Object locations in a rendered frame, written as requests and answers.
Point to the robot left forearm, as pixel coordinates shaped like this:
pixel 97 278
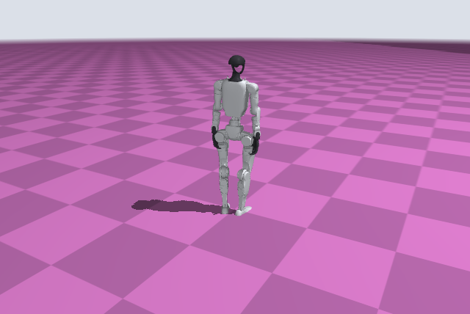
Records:
pixel 216 119

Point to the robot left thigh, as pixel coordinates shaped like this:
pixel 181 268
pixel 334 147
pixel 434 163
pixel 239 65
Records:
pixel 223 152

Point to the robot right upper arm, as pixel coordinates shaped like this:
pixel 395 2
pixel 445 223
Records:
pixel 253 88

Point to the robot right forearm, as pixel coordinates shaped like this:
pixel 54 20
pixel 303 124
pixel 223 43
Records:
pixel 256 122

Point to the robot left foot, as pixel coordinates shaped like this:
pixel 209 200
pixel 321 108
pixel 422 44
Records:
pixel 225 209

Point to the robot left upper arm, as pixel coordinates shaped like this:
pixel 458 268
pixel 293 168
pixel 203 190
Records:
pixel 218 95

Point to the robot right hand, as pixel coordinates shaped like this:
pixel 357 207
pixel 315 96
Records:
pixel 255 144

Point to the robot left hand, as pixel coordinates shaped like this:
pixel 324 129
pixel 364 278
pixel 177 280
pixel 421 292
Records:
pixel 215 143

